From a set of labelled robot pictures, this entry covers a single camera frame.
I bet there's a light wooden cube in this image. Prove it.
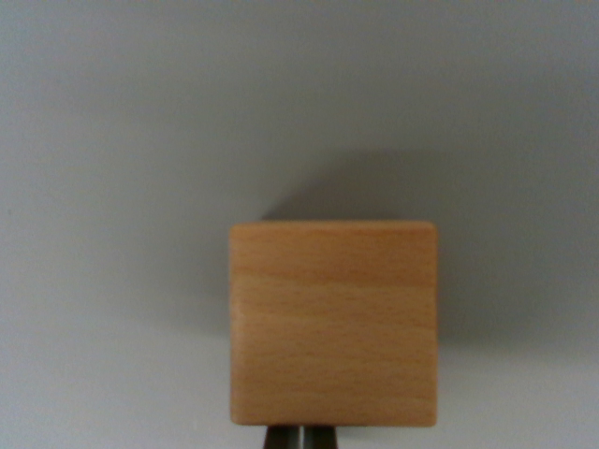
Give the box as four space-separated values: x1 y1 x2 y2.
227 221 439 427

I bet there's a grey plastic bin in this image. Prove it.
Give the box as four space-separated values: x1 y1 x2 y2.
0 0 599 449

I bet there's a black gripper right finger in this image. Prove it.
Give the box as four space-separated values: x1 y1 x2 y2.
302 425 339 449

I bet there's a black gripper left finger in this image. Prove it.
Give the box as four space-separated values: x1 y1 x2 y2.
264 424 300 449

